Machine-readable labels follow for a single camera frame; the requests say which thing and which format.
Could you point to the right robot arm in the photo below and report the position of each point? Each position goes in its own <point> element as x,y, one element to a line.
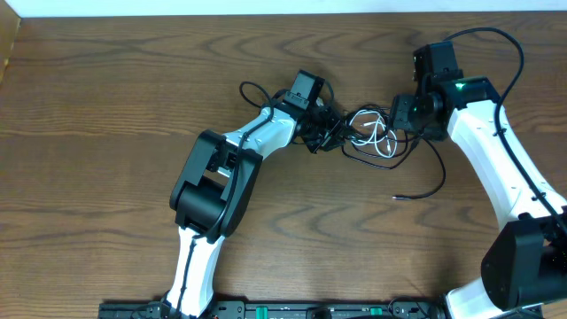
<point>525,266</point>

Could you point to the cardboard box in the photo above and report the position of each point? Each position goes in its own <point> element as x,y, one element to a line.
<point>9,28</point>

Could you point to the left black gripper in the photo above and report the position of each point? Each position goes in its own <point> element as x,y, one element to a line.
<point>330,131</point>

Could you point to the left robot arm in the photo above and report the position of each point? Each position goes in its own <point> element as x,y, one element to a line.
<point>214,188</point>

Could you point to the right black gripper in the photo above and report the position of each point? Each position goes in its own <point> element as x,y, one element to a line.
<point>400,112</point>

